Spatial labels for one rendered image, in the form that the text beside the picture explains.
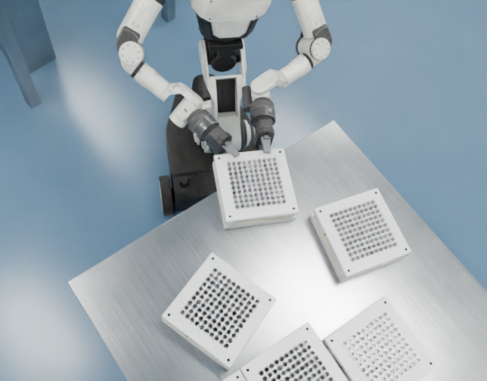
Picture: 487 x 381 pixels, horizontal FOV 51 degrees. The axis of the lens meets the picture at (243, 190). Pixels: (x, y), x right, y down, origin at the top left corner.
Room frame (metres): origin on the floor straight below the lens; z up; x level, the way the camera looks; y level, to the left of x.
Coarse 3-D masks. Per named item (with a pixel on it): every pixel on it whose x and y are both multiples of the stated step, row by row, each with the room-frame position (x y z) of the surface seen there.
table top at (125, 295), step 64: (320, 192) 0.86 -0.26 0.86; (384, 192) 0.93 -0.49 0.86; (128, 256) 0.45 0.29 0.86; (192, 256) 0.51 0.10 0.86; (256, 256) 0.57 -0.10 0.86; (320, 256) 0.63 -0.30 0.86; (448, 256) 0.75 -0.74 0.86; (128, 320) 0.26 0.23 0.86; (320, 320) 0.42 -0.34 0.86; (448, 320) 0.54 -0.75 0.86
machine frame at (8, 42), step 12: (0, 0) 1.38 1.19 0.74; (168, 0) 2.17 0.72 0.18; (0, 12) 1.37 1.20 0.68; (168, 12) 2.17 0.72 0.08; (0, 24) 1.35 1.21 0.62; (0, 36) 1.34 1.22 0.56; (12, 36) 1.38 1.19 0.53; (12, 48) 1.36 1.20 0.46; (12, 60) 1.34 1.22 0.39; (24, 60) 1.38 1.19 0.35; (24, 72) 1.37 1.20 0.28; (24, 84) 1.35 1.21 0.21; (24, 96) 1.35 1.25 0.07; (36, 96) 1.38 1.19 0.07
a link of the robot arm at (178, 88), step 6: (174, 84) 1.03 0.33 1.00; (180, 84) 1.04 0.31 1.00; (168, 90) 1.00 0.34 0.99; (174, 90) 1.01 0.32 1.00; (180, 90) 1.01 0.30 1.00; (186, 90) 1.02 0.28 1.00; (162, 96) 0.98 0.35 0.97; (168, 96) 0.99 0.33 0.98; (186, 96) 1.00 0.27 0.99; (192, 96) 1.01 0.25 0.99; (198, 96) 1.04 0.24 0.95; (192, 102) 1.00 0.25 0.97; (198, 102) 1.00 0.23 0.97
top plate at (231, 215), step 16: (224, 160) 0.84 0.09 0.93; (240, 160) 0.85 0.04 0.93; (256, 160) 0.87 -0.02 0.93; (224, 176) 0.78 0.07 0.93; (288, 176) 0.84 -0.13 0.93; (224, 192) 0.72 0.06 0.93; (288, 192) 0.79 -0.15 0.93; (224, 208) 0.67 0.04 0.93; (256, 208) 0.70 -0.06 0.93; (272, 208) 0.71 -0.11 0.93; (288, 208) 0.73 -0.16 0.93
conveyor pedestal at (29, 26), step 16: (16, 0) 1.61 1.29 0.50; (32, 0) 1.67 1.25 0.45; (16, 16) 1.58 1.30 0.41; (32, 16) 1.65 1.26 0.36; (16, 32) 1.56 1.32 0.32; (32, 32) 1.62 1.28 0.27; (0, 48) 1.65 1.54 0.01; (32, 48) 1.60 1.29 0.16; (48, 48) 1.67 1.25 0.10; (32, 64) 1.57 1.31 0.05
